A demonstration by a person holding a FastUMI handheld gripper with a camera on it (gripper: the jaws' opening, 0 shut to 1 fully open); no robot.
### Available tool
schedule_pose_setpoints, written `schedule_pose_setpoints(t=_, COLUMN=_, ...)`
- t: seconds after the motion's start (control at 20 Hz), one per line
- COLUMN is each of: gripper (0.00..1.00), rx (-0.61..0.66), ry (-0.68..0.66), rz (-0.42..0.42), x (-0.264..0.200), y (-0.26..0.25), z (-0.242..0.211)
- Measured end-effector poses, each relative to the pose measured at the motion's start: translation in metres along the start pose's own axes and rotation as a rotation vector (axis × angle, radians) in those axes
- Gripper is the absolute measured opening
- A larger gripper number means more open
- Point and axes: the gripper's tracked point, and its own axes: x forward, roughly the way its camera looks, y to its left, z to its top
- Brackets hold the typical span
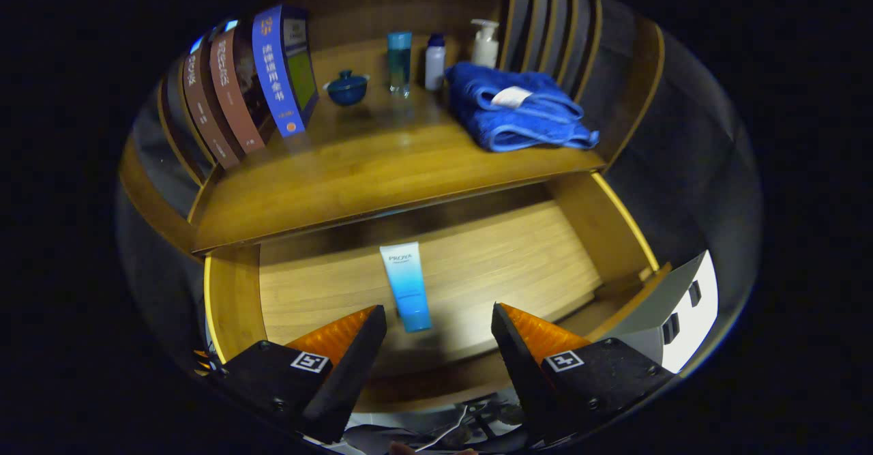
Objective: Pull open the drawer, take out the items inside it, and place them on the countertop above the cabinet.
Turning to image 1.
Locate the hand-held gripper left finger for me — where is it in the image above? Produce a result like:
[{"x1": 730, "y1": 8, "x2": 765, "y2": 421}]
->
[{"x1": 205, "y1": 305, "x2": 387, "y2": 444}]

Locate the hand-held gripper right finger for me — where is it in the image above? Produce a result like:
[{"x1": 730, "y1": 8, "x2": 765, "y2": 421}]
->
[{"x1": 491, "y1": 303, "x2": 676, "y2": 442}]

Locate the blue cosmetic tube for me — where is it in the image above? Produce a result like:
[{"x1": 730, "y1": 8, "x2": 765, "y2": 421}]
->
[{"x1": 380, "y1": 241, "x2": 432, "y2": 333}]

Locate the wooden drawer with black knob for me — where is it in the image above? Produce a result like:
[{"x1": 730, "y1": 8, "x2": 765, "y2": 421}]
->
[{"x1": 203, "y1": 171, "x2": 672, "y2": 415}]

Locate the wooden countertop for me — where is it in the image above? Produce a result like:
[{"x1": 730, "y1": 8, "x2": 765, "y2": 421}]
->
[{"x1": 190, "y1": 76, "x2": 606, "y2": 254}]

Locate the wooden cabinet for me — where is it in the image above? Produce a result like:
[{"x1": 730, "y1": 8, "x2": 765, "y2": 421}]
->
[{"x1": 117, "y1": 0, "x2": 672, "y2": 415}]

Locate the person's dark patterned clothing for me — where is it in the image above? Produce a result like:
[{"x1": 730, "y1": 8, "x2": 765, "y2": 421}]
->
[{"x1": 343, "y1": 400, "x2": 527, "y2": 454}]

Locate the blue folded towel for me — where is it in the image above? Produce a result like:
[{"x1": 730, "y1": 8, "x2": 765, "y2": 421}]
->
[{"x1": 445, "y1": 61, "x2": 601, "y2": 153}]

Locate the black backdrop cloth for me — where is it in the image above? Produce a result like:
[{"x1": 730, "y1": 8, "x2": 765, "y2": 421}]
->
[{"x1": 116, "y1": 0, "x2": 761, "y2": 374}]

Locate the brown book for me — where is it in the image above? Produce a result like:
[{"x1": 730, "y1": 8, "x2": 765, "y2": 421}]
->
[
  {"x1": 209, "y1": 24, "x2": 273, "y2": 156},
  {"x1": 183, "y1": 39, "x2": 241, "y2": 169}
]

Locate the blue book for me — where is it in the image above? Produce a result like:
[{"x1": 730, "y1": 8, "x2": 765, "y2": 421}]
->
[{"x1": 252, "y1": 5, "x2": 320, "y2": 138}]

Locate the teal glass bottle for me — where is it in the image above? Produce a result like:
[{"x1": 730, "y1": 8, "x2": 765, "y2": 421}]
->
[{"x1": 387, "y1": 31, "x2": 413, "y2": 98}]

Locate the white bottle with dark cap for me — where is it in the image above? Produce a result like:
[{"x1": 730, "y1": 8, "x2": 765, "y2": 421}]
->
[{"x1": 424, "y1": 33, "x2": 447, "y2": 91}]

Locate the white pump bottle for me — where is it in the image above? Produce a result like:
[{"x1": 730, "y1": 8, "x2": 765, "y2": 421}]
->
[{"x1": 470, "y1": 19, "x2": 501, "y2": 69}]

